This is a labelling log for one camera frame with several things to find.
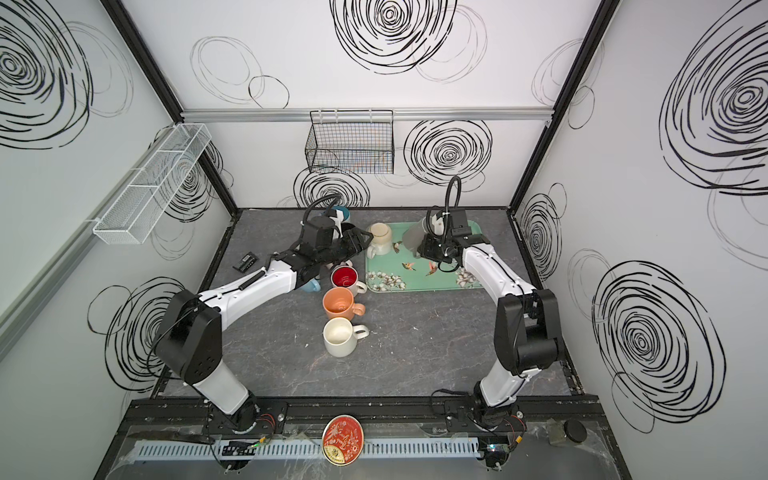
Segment cream white mug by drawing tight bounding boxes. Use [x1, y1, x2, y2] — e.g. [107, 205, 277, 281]
[330, 265, 368, 296]

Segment beige mug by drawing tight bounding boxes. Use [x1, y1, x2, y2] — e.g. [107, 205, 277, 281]
[366, 222, 393, 259]

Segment white slotted cable duct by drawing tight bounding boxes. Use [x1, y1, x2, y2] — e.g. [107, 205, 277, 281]
[127, 437, 481, 462]

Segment green floral tray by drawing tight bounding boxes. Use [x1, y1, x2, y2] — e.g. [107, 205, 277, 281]
[364, 222, 482, 293]

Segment teal and white mug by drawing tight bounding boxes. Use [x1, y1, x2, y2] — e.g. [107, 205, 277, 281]
[332, 206, 350, 222]

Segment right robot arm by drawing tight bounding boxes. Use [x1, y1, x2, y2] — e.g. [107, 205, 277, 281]
[417, 207, 563, 414]

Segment orange peach mug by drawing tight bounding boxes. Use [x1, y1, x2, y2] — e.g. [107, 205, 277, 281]
[322, 287, 366, 321]

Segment black lid jar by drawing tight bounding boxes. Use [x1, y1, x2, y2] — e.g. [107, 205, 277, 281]
[546, 419, 588, 447]

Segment light blue mug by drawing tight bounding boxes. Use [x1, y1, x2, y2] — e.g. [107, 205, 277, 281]
[300, 278, 321, 293]

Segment black wire basket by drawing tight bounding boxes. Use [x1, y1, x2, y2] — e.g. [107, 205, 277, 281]
[304, 109, 395, 174]

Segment small black device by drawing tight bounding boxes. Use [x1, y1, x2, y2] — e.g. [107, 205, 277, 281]
[233, 252, 258, 273]

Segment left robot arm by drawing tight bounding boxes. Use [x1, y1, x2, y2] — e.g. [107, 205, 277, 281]
[152, 210, 374, 433]

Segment white wire shelf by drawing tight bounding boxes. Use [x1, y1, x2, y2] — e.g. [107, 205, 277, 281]
[92, 123, 211, 245]

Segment grey mug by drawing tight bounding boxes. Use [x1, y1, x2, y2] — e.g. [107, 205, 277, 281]
[402, 218, 428, 255]

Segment white speckled mug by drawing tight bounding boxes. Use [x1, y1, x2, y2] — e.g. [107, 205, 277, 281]
[322, 317, 370, 358]

